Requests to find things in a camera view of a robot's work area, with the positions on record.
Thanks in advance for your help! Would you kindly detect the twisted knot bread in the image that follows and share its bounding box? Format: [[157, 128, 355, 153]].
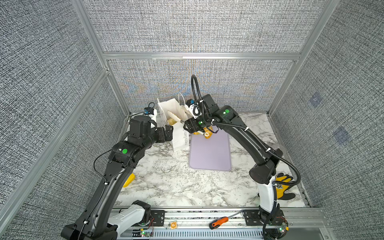
[[167, 118, 177, 126]]

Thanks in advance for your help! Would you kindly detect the white paper gift bag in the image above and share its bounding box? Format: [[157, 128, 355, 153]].
[[157, 93, 192, 152]]

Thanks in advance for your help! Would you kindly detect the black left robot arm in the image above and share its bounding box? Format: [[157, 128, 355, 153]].
[[61, 116, 174, 240]]

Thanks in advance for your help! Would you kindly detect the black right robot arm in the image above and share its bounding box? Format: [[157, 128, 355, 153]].
[[184, 75, 301, 227]]

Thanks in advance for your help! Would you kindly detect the croissant back middle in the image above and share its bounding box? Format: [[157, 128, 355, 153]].
[[204, 127, 213, 139]]

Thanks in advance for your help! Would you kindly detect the lavender plastic tray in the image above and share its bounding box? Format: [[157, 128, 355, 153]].
[[189, 130, 232, 171]]

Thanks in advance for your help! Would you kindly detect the yellow plastic scoop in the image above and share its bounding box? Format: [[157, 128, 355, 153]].
[[123, 174, 136, 188]]

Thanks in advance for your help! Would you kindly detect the small orange tag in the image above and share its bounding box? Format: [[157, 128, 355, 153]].
[[170, 221, 178, 230]]

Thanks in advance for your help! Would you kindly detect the yellow work glove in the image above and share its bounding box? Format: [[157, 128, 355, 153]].
[[276, 173, 296, 201]]

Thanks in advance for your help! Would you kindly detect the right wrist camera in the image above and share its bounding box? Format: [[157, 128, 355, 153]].
[[186, 99, 201, 119]]

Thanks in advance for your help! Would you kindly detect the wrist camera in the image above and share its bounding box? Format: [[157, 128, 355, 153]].
[[144, 102, 158, 122], [186, 99, 201, 119]]

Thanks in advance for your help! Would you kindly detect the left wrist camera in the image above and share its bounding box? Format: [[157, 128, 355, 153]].
[[144, 102, 158, 122]]

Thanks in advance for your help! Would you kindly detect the aluminium front rail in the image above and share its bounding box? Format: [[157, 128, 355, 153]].
[[117, 207, 336, 240]]

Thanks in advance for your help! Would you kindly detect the orange handled screwdriver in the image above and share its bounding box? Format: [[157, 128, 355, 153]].
[[209, 211, 242, 230]]

